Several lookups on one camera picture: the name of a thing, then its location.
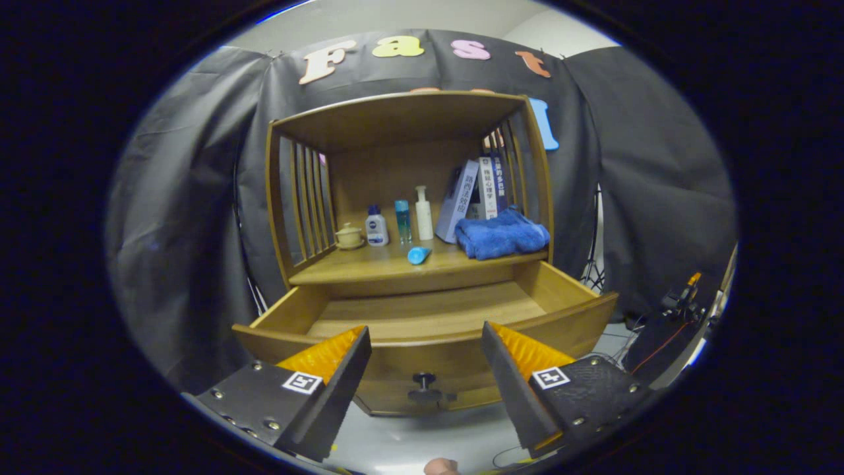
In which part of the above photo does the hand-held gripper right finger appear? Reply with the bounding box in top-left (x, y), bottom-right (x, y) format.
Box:
top-left (481, 322), bottom-right (657, 459)

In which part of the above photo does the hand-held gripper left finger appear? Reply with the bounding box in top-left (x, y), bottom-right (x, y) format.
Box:
top-left (181, 325), bottom-right (373, 462)

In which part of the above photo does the wooden countertop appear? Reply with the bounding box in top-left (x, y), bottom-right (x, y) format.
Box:
top-left (288, 234), bottom-right (549, 286)

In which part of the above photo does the wooden cabinet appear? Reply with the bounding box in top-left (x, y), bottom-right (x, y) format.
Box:
top-left (265, 90), bottom-right (555, 418)

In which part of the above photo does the black tripod stand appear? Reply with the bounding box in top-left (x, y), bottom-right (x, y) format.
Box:
top-left (580, 185), bottom-right (607, 294)

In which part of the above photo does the blue folded towel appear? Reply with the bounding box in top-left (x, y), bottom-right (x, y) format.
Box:
top-left (454, 206), bottom-right (551, 261)

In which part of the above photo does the beige lidded teacup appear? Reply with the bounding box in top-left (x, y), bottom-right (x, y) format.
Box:
top-left (334, 222), bottom-right (365, 250)

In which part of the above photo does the white bottle with blue cap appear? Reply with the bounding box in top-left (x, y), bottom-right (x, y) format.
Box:
top-left (365, 204), bottom-right (390, 247)

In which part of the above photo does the teal clear bottle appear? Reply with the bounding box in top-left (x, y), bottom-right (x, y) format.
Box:
top-left (394, 200), bottom-right (413, 245)

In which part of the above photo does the white pump bottle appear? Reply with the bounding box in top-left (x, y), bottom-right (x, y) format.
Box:
top-left (415, 185), bottom-right (435, 241)

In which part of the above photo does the black device with orange clip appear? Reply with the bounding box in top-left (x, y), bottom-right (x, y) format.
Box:
top-left (661, 272), bottom-right (703, 321)

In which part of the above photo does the lavender book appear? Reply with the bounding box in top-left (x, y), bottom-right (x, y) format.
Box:
top-left (435, 159), bottom-right (480, 244)

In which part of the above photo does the white book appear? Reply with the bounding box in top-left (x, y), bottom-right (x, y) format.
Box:
top-left (469, 156), bottom-right (498, 220)

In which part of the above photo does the dark blue book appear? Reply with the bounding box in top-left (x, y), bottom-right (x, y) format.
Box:
top-left (493, 154), bottom-right (510, 215)

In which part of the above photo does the beige board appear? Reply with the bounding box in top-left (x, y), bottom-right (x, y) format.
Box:
top-left (709, 243), bottom-right (738, 331)

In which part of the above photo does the black backdrop cloth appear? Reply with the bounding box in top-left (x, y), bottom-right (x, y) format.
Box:
top-left (105, 28), bottom-right (738, 396)

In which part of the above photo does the black cable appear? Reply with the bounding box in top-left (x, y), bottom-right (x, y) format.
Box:
top-left (232, 158), bottom-right (268, 316)

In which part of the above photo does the thin red cable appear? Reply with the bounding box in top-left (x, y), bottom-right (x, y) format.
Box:
top-left (633, 320), bottom-right (690, 373)

